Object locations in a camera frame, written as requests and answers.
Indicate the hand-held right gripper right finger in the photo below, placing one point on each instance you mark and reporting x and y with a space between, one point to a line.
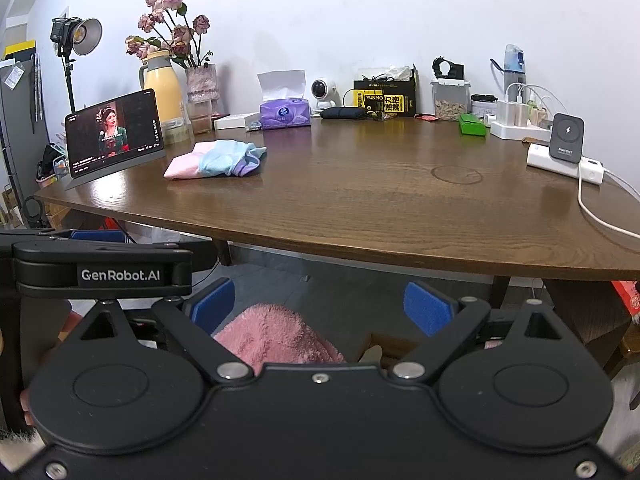
430 310

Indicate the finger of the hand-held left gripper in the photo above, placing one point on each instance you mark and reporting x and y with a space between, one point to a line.
97 236

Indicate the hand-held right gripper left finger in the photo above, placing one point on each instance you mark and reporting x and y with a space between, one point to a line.
212 305

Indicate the pastel pink blue shorts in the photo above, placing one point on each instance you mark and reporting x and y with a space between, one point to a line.
220 160

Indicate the grey tablet on stand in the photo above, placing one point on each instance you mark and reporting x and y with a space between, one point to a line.
115 130

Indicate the clear lidded bowl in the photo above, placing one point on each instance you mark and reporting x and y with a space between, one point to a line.
175 132

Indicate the clear drinking glass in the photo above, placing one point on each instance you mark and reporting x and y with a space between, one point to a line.
200 122

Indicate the yellow thermos jug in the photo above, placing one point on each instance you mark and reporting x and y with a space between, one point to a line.
162 95

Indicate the flat white box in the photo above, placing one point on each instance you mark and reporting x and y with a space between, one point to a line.
235 121

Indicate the pink glass vase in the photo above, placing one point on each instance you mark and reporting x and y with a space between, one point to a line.
202 85

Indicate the small blue wrapper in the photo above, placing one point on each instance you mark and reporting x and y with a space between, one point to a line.
254 125

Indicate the white power bank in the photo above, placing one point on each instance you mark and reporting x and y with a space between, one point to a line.
540 157

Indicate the green box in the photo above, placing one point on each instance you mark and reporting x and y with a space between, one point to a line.
472 125

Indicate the white power strip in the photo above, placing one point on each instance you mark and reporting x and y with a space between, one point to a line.
515 132

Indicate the red bag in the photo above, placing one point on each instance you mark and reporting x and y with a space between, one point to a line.
627 297

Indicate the studio lamp on stand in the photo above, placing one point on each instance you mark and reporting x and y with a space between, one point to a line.
85 35

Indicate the purple tissue box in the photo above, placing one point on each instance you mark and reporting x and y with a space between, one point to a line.
285 115

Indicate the clear container of nuts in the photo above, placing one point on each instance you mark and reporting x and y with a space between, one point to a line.
450 107

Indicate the white charger adapter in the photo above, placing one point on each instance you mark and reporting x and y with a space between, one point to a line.
504 112

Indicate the black yellow cardboard box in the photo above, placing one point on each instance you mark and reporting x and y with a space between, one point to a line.
390 102

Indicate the black pouch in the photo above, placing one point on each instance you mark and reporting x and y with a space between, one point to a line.
342 113

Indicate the silver charger adapter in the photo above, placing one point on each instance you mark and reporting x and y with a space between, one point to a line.
521 114

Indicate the black watch on holder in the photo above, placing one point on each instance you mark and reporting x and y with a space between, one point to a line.
447 69

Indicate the blue water bottle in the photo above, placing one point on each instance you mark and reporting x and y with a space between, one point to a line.
515 62

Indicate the white security camera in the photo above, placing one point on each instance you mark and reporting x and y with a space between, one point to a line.
322 90

